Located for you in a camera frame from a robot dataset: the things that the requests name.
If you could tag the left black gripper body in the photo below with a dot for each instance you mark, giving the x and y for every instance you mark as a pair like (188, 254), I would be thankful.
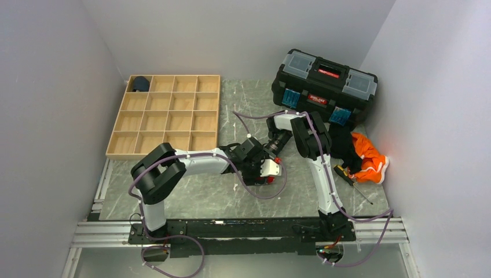
(251, 170)

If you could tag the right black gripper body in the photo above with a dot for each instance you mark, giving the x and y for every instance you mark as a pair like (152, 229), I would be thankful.
(277, 144)

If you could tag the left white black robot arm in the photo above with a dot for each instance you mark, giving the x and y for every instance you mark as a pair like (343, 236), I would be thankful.
(158, 173)

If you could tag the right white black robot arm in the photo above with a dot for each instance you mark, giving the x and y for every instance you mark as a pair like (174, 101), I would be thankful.
(314, 144)

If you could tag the black garment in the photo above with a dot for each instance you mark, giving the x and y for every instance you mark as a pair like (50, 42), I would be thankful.
(342, 147)

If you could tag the yellow black screwdriver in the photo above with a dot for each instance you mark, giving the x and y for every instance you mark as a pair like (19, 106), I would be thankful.
(340, 171)

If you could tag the black toolbox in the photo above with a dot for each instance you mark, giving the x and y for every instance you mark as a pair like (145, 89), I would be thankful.
(339, 93)

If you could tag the wooden compartment tray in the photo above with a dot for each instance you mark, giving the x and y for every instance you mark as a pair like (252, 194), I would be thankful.
(182, 110)

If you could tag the orange garment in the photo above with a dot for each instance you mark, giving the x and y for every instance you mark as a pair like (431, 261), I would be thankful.
(373, 163)

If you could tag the dark blue rolled garment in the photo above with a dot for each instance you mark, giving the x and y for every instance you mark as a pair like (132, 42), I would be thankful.
(140, 84)

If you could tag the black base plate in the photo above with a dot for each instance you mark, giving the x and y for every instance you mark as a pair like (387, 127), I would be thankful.
(230, 236)

